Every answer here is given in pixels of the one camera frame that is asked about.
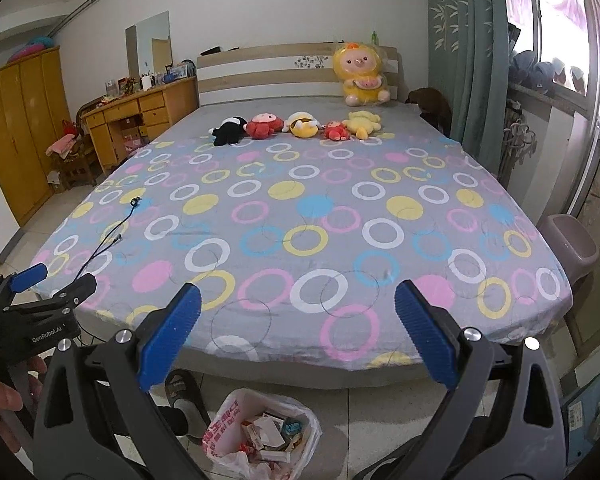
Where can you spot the green leaf-print curtain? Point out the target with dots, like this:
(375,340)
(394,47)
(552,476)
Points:
(455,60)

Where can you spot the blue cardboard box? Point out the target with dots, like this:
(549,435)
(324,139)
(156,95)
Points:
(592,415)

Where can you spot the wall mirror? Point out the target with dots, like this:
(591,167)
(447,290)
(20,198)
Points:
(147,45)

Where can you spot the yellow wooden wardrobe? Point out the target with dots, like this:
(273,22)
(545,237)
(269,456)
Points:
(20,130)

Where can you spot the dark wooden chair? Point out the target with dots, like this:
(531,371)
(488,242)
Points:
(77,167)

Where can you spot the dark slipper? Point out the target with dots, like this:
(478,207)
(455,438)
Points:
(180,385)

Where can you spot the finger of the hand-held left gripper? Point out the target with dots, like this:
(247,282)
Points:
(30,275)
(80,287)

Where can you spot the small red plush toy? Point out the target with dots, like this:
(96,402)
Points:
(336,131)

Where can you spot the window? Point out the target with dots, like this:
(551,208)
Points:
(555,20)

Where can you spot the yellow wooden desk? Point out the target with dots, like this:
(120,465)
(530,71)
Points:
(160,107)

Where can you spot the teal packet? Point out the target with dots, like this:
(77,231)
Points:
(292,427)

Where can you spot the pink clothes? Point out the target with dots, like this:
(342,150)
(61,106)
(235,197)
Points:
(61,146)

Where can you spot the yellow duck plush toy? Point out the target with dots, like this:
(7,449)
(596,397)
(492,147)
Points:
(361,124)

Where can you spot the large yellow pig plush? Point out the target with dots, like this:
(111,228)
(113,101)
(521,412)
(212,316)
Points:
(360,72)

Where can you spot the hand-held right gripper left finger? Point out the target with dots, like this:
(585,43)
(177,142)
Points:
(172,335)

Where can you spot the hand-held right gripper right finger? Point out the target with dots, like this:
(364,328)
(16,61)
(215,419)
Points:
(425,337)

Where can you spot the red white toothpaste box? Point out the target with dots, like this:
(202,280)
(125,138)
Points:
(251,435)

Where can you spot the person's left leg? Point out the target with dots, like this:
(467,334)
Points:
(184,417)

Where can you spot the red bag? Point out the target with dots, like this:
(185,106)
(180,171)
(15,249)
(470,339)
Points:
(70,128)

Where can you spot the group of small desk ornaments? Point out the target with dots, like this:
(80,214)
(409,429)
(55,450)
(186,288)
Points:
(145,82)

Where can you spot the yellow bee plush toy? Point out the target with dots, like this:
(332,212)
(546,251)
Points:
(301,126)

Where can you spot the person's left hand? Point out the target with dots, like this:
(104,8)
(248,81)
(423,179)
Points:
(0,395)

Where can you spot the white red-printed plastic bag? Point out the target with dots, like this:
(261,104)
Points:
(225,430)

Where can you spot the black white plush toy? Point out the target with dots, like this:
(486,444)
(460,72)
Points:
(228,131)

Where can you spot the metal ornamental stand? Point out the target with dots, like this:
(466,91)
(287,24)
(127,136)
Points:
(517,145)

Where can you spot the dark brown chair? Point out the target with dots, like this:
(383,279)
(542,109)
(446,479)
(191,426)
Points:
(430,107)

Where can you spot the beige white headboard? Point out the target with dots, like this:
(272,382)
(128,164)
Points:
(270,72)

